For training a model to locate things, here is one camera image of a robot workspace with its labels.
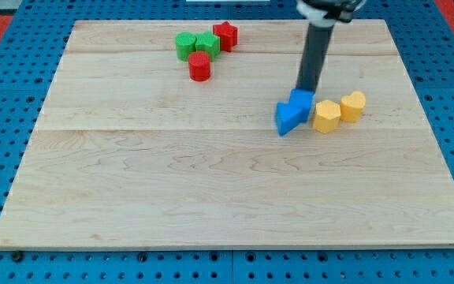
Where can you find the dark grey robot arm rod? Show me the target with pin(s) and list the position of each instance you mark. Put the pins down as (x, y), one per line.
(322, 15)

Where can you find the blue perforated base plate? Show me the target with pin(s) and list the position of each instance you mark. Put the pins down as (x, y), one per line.
(33, 34)

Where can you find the yellow hexagon block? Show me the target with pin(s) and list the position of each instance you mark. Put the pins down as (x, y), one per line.
(326, 117)

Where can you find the red star block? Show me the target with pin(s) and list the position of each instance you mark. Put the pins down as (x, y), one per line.
(228, 35)

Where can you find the green star block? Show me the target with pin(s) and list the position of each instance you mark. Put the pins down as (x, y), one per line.
(209, 43)

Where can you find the yellow heart block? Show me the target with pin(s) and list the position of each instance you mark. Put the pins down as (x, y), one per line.
(352, 106)

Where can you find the wooden board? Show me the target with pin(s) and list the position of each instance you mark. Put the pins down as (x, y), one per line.
(129, 154)

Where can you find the blue cube block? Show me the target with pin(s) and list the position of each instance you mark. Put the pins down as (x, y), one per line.
(303, 99)

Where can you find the green cylinder block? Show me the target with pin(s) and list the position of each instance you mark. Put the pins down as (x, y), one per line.
(185, 45)

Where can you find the blue triangle block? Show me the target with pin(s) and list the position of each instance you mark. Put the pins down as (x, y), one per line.
(289, 116)

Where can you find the red cylinder block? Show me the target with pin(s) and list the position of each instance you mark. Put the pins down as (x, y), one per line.
(199, 66)

